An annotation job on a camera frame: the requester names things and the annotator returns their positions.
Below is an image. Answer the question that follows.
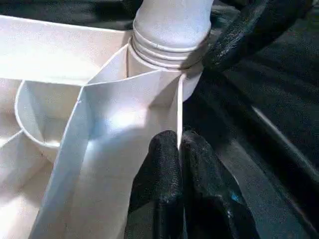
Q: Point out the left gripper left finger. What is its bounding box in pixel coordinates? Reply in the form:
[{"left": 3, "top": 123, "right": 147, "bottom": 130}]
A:
[{"left": 124, "top": 130, "right": 185, "bottom": 239}]

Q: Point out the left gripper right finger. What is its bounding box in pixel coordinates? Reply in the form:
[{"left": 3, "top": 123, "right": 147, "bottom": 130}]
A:
[{"left": 180, "top": 129, "right": 261, "bottom": 239}]

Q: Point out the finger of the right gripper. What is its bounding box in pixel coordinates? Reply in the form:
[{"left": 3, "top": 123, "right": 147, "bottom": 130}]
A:
[{"left": 201, "top": 0, "right": 312, "bottom": 73}]

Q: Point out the white plastic table leg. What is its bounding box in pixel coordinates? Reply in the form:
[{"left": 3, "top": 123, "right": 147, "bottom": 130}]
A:
[{"left": 131, "top": 0, "right": 215, "bottom": 70}]

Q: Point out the black mat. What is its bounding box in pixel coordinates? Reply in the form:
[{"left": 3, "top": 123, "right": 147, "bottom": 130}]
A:
[{"left": 0, "top": 0, "right": 319, "bottom": 239}]

